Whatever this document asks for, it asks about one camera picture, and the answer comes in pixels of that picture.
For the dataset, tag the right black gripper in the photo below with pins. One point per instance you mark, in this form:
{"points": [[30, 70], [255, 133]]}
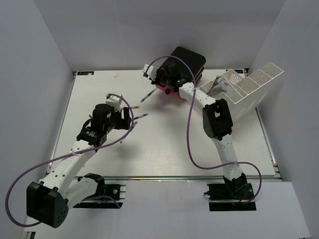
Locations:
{"points": [[156, 81]]}

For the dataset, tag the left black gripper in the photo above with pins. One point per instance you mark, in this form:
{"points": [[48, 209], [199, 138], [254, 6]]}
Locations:
{"points": [[123, 123]]}

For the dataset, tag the black pink drawer organizer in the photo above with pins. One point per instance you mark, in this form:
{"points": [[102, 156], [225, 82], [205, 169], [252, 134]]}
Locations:
{"points": [[190, 64]]}

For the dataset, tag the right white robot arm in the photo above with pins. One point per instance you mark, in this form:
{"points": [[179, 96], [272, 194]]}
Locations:
{"points": [[217, 124]]}

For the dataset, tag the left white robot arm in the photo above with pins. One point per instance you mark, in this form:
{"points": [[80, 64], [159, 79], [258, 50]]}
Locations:
{"points": [[49, 200]]}

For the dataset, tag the blue capped pen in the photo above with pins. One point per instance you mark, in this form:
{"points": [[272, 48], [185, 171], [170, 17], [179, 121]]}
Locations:
{"points": [[130, 130]]}

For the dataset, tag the green pen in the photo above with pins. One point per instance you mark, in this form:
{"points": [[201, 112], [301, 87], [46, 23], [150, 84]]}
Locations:
{"points": [[148, 95]]}

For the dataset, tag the blue clear pen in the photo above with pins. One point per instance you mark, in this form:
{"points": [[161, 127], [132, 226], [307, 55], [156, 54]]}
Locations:
{"points": [[141, 116]]}

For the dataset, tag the blue sticker label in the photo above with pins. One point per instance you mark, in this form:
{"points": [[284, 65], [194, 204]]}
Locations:
{"points": [[85, 73]]}

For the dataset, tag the white plastic file rack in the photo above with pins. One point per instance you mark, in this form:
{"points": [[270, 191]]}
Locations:
{"points": [[247, 92]]}

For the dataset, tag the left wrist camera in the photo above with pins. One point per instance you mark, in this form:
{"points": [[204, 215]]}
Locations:
{"points": [[114, 101]]}

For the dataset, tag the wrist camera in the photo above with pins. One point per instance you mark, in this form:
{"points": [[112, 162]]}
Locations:
{"points": [[149, 72], [114, 101]]}

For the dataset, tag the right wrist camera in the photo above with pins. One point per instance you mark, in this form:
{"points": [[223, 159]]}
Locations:
{"points": [[149, 72]]}

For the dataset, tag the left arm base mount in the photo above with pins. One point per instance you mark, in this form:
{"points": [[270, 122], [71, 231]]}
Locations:
{"points": [[108, 195]]}

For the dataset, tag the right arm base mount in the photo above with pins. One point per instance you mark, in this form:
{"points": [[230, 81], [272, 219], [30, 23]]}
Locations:
{"points": [[222, 199]]}

